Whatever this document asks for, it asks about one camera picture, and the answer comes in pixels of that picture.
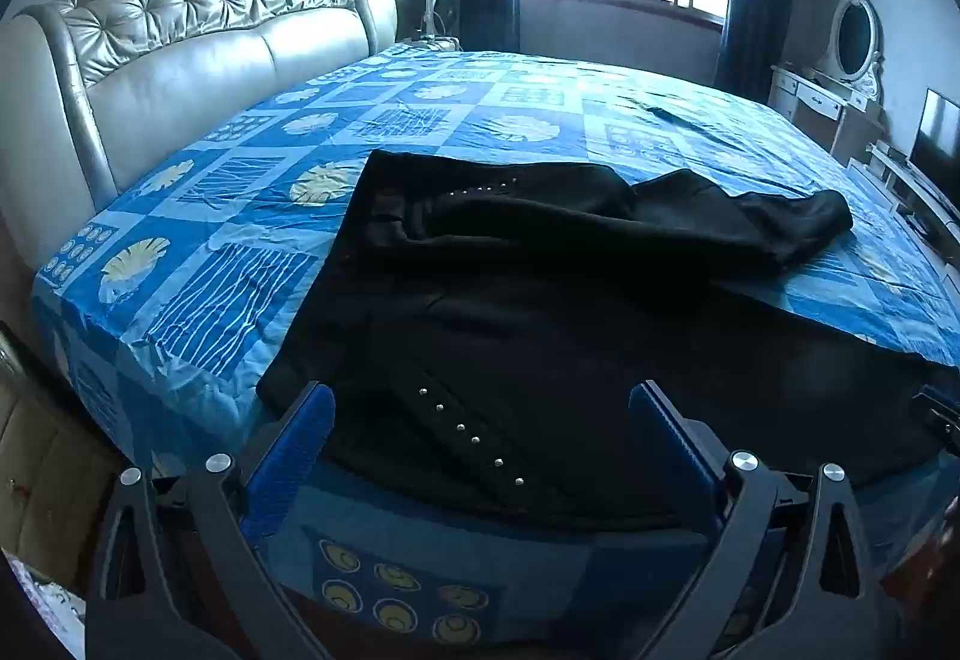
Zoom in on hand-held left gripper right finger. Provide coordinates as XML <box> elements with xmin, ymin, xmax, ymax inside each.
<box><xmin>628</xmin><ymin>379</ymin><xmax>878</xmax><ymax>660</ymax></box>

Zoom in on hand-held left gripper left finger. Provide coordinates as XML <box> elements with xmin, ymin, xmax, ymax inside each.
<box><xmin>86</xmin><ymin>381</ymin><xmax>336</xmax><ymax>660</ymax></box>

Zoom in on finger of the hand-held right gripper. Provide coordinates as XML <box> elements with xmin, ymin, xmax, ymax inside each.
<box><xmin>910</xmin><ymin>384</ymin><xmax>960</xmax><ymax>460</ymax></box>

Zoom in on black pants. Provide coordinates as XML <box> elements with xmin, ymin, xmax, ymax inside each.
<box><xmin>256</xmin><ymin>150</ymin><xmax>960</xmax><ymax>532</ymax></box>

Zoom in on blue printed bed sheet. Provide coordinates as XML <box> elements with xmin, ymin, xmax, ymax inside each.
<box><xmin>30</xmin><ymin>43</ymin><xmax>960</xmax><ymax>638</ymax></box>

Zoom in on white television stand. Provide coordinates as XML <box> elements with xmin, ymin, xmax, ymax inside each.
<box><xmin>847</xmin><ymin>142</ymin><xmax>960</xmax><ymax>256</ymax></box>

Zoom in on black television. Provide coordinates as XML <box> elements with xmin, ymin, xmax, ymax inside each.
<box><xmin>907</xmin><ymin>88</ymin><xmax>960</xmax><ymax>192</ymax></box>

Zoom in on floral cloth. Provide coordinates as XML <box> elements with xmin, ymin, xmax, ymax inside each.
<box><xmin>0</xmin><ymin>555</ymin><xmax>85</xmax><ymax>660</ymax></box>

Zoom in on white dressing table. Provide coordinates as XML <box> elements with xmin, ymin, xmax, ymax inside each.
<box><xmin>769</xmin><ymin>64</ymin><xmax>882</xmax><ymax>158</ymax></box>

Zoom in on grey tufted leather headboard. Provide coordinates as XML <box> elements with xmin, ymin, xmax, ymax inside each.
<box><xmin>0</xmin><ymin>0</ymin><xmax>398</xmax><ymax>271</ymax></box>

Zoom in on white oval vanity mirror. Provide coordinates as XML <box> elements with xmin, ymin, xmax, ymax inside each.
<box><xmin>829</xmin><ymin>0</ymin><xmax>886</xmax><ymax>82</ymax></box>

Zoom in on white desk fan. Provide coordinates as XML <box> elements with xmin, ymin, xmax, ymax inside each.
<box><xmin>418</xmin><ymin>0</ymin><xmax>455</xmax><ymax>43</ymax></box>

